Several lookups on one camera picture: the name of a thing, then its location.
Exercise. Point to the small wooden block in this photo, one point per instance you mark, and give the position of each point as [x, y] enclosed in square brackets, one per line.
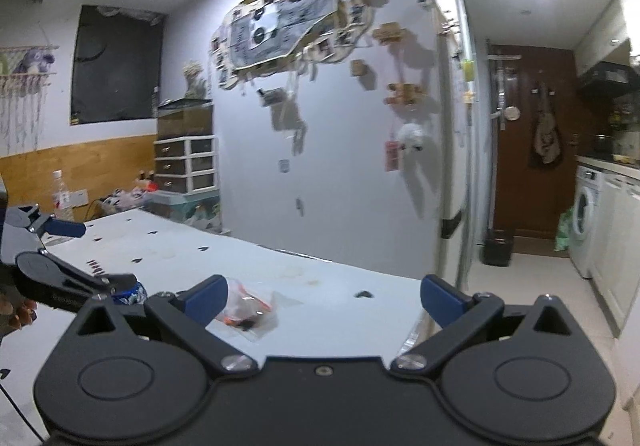
[358, 67]

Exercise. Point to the black pot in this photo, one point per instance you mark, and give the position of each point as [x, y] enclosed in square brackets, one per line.
[603, 146]

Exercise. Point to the pink tag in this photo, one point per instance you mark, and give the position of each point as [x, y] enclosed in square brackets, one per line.
[392, 156]

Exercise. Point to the blue drink can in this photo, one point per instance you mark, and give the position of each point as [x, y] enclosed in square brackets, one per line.
[134, 295]

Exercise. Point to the brown wooden door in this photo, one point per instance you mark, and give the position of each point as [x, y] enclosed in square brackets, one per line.
[525, 196]

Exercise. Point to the white upper cabinets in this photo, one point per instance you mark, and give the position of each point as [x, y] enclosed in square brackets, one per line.
[607, 21]

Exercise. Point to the plastic water bottle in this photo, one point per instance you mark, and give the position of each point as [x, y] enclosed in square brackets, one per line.
[62, 198]

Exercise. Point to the person's left hand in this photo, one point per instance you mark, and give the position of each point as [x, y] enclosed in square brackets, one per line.
[22, 316]

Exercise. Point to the white washing machine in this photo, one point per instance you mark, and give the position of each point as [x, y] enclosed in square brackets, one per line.
[587, 221]

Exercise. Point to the teal storage box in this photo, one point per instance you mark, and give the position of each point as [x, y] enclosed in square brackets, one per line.
[192, 211]

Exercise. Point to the macrame wall hanging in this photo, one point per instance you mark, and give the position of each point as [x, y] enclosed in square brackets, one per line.
[22, 91]

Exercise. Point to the white plush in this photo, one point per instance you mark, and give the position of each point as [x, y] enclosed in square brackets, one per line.
[410, 136]

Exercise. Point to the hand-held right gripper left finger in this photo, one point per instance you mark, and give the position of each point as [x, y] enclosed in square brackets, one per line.
[206, 300]

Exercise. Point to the white kitchen cabinets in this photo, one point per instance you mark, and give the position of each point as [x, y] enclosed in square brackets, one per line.
[620, 246]

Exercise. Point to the black bin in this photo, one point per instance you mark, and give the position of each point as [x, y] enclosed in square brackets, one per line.
[498, 248]

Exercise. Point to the black glass box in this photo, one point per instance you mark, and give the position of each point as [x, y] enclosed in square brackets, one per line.
[185, 121]

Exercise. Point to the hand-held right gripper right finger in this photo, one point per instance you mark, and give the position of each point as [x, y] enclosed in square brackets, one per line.
[440, 300]

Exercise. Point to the white hook rack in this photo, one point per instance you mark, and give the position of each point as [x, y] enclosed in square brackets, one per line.
[502, 57]

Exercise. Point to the panda print cloth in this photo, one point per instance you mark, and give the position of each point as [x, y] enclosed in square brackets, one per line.
[280, 28]

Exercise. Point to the white drawer unit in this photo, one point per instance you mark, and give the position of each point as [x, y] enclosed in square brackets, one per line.
[185, 166]

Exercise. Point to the white refrigerator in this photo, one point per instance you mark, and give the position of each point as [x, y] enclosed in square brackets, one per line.
[450, 126]

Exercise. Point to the green bag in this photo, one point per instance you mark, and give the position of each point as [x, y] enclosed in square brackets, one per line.
[564, 233]

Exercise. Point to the hanging strainer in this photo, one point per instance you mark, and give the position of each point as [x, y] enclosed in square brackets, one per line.
[510, 113]

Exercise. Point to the brown hanging bag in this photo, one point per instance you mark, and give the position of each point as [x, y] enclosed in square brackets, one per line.
[546, 136]

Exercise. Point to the clear plastic bag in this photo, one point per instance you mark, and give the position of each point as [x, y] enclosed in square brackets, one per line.
[250, 313]

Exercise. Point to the wooden wall toy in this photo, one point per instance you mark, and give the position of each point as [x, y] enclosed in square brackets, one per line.
[389, 33]
[405, 94]

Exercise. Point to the wall photo collage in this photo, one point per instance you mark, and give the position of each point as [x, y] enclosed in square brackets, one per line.
[345, 38]

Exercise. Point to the black range hood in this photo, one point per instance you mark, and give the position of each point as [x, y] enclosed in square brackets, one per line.
[607, 78]

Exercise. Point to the dried flower bouquet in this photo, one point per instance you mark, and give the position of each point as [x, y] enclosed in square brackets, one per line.
[195, 81]

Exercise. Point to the black wall board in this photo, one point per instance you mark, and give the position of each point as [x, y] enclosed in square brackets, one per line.
[117, 66]

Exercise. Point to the wall socket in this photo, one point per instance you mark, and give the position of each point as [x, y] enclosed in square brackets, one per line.
[284, 166]

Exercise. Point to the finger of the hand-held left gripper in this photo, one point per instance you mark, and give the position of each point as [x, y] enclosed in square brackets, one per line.
[65, 228]
[119, 284]

